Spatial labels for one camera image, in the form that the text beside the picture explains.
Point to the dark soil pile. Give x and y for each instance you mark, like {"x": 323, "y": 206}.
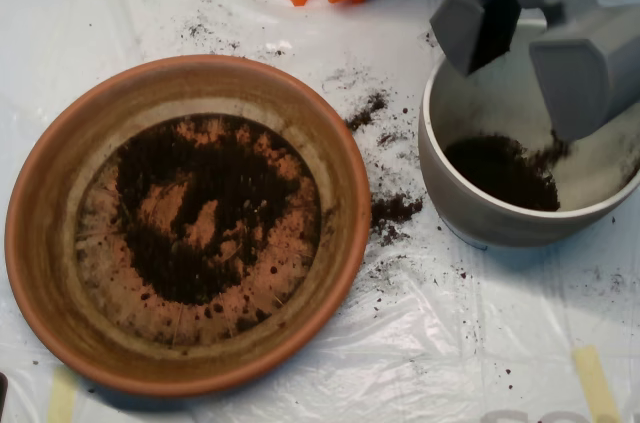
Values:
{"x": 150, "y": 168}

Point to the small spilled soil clump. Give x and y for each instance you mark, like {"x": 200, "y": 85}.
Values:
{"x": 362, "y": 118}

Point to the white ceramic pot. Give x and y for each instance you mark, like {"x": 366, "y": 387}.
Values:
{"x": 475, "y": 228}

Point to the large spilled soil clump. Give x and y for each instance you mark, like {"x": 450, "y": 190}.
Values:
{"x": 392, "y": 208}

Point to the terracotta saucer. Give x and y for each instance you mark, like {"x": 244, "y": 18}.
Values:
{"x": 50, "y": 243}

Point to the clear plastic sheet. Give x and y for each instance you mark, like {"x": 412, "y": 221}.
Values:
{"x": 450, "y": 333}

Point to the long beige tape strip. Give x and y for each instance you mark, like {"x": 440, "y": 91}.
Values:
{"x": 595, "y": 383}

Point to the faded beige tape strip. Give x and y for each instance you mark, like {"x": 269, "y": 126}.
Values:
{"x": 62, "y": 398}

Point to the dark object at edge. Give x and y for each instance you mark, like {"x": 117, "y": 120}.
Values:
{"x": 3, "y": 393}

